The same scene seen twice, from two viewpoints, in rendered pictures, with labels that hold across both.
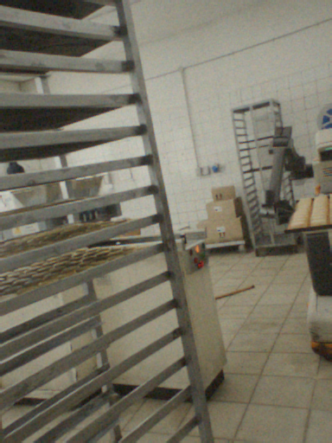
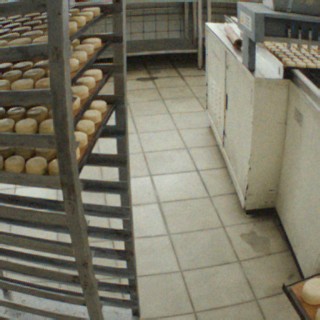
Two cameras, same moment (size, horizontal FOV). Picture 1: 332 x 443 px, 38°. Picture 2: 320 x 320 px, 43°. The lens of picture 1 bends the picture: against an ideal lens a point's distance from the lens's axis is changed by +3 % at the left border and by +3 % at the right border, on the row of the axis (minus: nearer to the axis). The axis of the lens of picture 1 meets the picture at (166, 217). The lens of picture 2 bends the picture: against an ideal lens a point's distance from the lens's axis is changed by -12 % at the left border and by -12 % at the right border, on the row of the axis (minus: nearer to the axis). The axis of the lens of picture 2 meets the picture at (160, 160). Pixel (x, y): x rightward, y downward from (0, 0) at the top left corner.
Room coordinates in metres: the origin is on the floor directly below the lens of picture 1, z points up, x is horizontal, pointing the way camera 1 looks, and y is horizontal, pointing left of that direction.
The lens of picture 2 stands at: (1.15, -0.66, 1.51)
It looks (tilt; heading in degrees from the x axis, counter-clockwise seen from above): 30 degrees down; 55
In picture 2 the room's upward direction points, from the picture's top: 1 degrees counter-clockwise
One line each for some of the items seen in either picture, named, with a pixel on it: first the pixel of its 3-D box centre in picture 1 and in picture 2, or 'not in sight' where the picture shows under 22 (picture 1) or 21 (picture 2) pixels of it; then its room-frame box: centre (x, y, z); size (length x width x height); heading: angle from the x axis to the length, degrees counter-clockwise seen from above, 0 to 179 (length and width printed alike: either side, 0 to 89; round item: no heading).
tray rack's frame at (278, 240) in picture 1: (266, 177); not in sight; (5.84, -1.32, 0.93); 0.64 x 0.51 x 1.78; 158
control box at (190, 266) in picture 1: (195, 256); not in sight; (2.57, -0.12, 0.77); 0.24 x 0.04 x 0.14; 149
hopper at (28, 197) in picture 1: (62, 193); (307, 1); (3.02, 0.62, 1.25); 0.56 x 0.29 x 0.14; 149
